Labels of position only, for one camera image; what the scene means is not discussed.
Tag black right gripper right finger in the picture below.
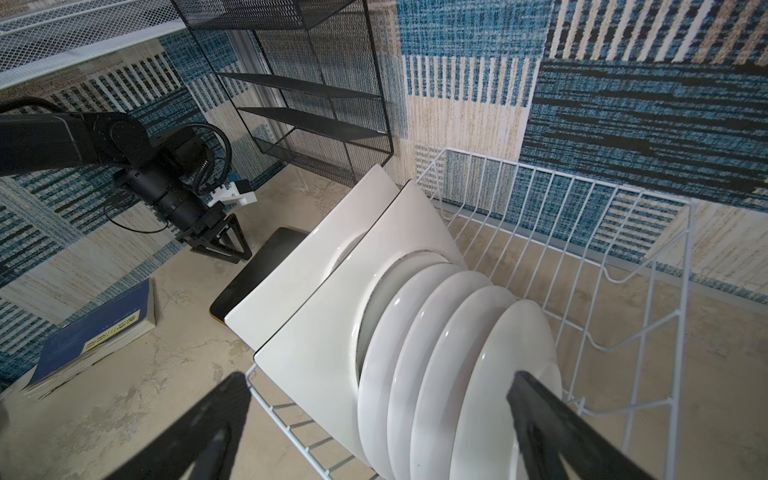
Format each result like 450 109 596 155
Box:
507 370 651 479

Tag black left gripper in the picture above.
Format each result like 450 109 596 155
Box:
170 203 252 264

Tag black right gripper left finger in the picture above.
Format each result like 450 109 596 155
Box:
107 372 251 479

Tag black square plate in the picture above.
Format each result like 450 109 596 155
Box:
209 227 308 324

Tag white square plate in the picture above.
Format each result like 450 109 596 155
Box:
255 181 465 461
225 166 399 351

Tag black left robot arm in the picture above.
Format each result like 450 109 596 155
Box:
1 97 252 263

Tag white round plate rightmost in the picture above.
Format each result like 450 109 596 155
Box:
450 300 562 479

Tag white round plate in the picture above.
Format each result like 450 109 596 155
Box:
450 300 562 479
357 263 461 479
386 270 491 479
409 285 516 479

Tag blue book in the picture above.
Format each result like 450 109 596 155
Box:
23 278 156 400

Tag black mesh shelf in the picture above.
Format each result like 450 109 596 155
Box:
173 1 394 187

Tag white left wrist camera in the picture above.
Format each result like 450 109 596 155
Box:
208 180 257 207

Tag white wire dish rack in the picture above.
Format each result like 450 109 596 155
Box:
246 150 695 479

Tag white mesh wall basket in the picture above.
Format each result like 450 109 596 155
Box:
1 1 185 89

